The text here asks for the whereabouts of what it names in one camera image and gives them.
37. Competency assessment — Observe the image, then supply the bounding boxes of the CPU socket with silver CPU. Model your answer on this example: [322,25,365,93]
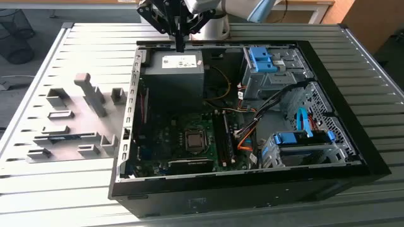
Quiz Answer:
[184,129,209,154]

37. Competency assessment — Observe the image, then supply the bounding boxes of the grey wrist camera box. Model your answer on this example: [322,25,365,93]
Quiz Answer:
[184,0,221,14]

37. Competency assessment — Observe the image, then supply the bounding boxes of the silver disk bay cage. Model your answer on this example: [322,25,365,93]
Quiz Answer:
[258,136,348,168]

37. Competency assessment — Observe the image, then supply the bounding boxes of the grey parts rack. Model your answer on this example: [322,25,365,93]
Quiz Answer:
[24,72,129,164]

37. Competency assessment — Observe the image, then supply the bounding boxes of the black cable bundle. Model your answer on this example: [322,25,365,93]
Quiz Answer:
[234,81,309,142]

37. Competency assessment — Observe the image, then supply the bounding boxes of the blue plastic drive latch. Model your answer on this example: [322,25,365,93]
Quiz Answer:
[254,61,278,73]
[248,47,272,63]

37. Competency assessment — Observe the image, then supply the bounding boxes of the orange wire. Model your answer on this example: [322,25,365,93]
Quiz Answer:
[237,129,257,151]

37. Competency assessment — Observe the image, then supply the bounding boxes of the yellow wire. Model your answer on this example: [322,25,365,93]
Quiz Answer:
[202,66,230,102]

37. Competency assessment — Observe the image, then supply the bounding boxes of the hard disk in blue carrier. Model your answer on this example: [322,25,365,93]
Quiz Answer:
[272,130,336,145]

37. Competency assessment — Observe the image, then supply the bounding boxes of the grey metal drive cage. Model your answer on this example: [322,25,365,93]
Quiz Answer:
[241,46,316,100]

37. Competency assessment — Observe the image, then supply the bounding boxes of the black open PC case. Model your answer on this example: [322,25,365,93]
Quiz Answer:
[106,39,392,218]

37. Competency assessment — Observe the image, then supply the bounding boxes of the grey power supply unit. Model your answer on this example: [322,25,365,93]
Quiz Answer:
[141,50,205,106]

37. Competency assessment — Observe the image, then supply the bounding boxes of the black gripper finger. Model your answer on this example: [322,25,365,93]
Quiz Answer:
[136,1,181,53]
[180,9,218,53]

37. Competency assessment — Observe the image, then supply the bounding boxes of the wooden cabinet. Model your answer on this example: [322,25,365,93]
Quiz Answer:
[321,0,404,56]

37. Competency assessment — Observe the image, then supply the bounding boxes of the black graphics card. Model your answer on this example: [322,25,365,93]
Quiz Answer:
[166,158,214,175]

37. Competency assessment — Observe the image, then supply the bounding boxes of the blue flat wire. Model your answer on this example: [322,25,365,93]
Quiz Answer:
[296,106,313,138]

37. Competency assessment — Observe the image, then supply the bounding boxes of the green motherboard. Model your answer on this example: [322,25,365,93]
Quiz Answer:
[132,111,253,177]

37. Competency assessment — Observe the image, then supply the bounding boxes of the black wire mesh basket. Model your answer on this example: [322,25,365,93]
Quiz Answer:
[0,9,36,65]

